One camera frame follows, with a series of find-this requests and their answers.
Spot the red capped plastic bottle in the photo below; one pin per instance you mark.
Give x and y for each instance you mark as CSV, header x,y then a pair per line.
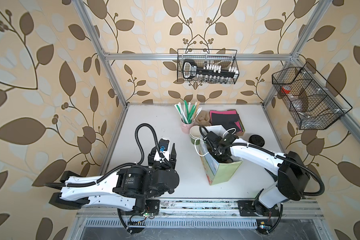
x,y
293,103

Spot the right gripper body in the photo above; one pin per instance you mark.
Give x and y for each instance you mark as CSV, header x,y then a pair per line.
x,y
214,155

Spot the black wire basket back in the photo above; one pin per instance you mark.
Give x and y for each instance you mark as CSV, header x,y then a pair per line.
x,y
202,57

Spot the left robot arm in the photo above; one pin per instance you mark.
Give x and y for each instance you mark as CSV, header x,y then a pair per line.
x,y
126,187

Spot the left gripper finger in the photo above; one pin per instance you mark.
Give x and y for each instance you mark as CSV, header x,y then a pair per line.
x,y
151,157
173,156

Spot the black tool in basket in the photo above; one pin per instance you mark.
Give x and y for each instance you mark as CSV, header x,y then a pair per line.
x,y
191,70

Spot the black wire basket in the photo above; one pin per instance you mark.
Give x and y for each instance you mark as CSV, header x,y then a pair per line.
x,y
323,104
202,57

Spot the black wire basket right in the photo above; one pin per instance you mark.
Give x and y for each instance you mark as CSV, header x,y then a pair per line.
x,y
323,104

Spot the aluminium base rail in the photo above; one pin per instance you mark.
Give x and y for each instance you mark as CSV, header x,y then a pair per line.
x,y
305,209

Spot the green white paper bag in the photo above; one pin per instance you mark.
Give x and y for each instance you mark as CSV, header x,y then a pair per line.
x,y
216,173

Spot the brown pulp cup carriers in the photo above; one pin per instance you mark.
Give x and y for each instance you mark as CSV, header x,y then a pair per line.
x,y
203,119

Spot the cup of wrapped straws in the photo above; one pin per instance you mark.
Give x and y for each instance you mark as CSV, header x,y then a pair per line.
x,y
188,113

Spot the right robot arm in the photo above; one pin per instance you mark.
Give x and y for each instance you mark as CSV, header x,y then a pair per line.
x,y
293,179

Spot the stack of coloured napkins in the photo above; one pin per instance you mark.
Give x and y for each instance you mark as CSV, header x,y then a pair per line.
x,y
228,119

